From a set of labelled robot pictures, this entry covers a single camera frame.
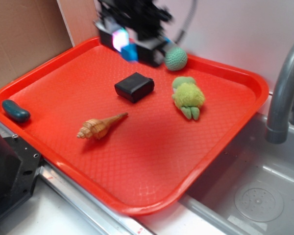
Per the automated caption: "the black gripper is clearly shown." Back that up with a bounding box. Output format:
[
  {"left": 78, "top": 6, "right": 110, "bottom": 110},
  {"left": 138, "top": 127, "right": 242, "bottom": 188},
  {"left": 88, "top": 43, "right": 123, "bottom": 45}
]
[{"left": 95, "top": 0, "right": 172, "bottom": 67}]

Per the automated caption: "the blue rectangular block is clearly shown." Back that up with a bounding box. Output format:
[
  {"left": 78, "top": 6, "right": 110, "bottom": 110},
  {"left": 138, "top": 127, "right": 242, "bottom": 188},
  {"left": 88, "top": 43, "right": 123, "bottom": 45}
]
[{"left": 121, "top": 43, "right": 138, "bottom": 62}]

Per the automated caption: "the black rectangular block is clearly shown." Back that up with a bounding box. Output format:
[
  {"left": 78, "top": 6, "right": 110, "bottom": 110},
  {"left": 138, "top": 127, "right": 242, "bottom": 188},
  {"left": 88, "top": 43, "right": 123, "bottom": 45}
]
[{"left": 114, "top": 72, "right": 155, "bottom": 103}]

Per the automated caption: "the green crocheted ball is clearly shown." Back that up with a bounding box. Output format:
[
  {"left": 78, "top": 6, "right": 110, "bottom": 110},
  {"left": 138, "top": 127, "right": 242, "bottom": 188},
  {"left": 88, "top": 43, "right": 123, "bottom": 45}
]
[{"left": 165, "top": 47, "right": 188, "bottom": 71}]

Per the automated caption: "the green plush turtle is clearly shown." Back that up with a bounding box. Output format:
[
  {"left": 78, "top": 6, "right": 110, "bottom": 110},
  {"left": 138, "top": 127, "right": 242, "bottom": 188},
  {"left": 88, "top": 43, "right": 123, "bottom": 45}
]
[{"left": 171, "top": 76, "right": 205, "bottom": 120}]

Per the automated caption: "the red plastic tray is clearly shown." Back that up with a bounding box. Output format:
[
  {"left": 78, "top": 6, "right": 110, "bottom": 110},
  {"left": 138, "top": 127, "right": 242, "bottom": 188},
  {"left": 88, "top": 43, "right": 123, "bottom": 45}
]
[{"left": 0, "top": 38, "right": 269, "bottom": 216}]

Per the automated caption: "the tan spiral seashell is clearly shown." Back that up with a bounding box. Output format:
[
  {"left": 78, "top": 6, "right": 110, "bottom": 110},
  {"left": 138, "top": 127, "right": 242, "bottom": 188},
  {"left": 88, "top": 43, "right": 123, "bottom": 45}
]
[{"left": 76, "top": 113, "right": 128, "bottom": 140}]

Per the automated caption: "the brown cardboard panel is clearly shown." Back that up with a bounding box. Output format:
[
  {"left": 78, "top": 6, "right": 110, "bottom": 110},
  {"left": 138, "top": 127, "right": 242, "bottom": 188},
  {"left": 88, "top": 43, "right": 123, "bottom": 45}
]
[{"left": 0, "top": 0, "right": 72, "bottom": 88}]

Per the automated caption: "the dark green bean-shaped object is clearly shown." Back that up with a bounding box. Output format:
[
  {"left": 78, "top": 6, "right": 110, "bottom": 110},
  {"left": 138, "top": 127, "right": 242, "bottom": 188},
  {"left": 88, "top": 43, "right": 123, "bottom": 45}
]
[{"left": 1, "top": 99, "right": 31, "bottom": 123}]

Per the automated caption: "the grey faucet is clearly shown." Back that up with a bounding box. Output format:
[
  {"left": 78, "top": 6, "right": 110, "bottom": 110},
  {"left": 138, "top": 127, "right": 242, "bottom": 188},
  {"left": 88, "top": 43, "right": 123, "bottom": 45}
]
[{"left": 265, "top": 45, "right": 294, "bottom": 144}]

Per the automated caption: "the grey sink basin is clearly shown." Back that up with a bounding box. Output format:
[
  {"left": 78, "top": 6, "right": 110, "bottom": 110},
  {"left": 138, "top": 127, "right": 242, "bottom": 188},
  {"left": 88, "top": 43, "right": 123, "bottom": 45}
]
[{"left": 180, "top": 103, "right": 294, "bottom": 235}]

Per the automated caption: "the grey corrugated cable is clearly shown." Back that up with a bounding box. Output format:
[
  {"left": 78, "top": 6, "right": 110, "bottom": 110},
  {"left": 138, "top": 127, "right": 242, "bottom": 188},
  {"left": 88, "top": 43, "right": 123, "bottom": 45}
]
[{"left": 173, "top": 0, "right": 198, "bottom": 45}]

